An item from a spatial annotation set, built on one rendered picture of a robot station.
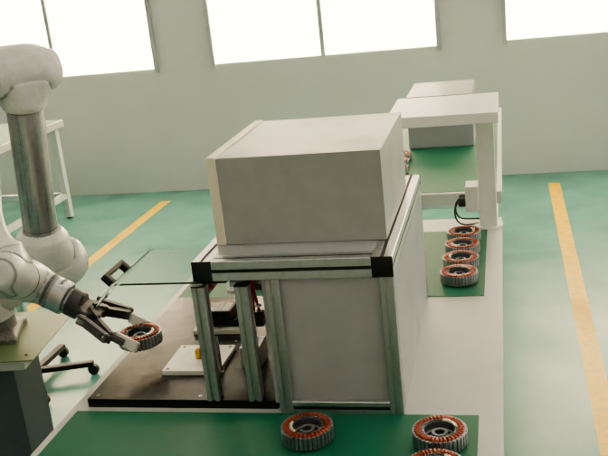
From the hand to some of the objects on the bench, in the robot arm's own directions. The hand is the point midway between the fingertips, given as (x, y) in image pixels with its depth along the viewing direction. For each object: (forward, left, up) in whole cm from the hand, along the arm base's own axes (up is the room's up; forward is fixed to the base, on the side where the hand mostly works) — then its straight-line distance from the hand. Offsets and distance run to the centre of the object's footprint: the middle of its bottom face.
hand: (139, 335), depth 228 cm
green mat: (+19, -62, -10) cm, 66 cm away
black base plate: (+20, +6, -10) cm, 23 cm away
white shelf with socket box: (+103, +73, -10) cm, 126 cm away
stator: (+37, -47, -10) cm, 60 cm away
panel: (+42, -2, -8) cm, 43 cm away
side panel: (+46, -37, -10) cm, 60 cm away
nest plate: (+14, -5, -8) cm, 17 cm away
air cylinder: (+28, -10, -8) cm, 31 cm away
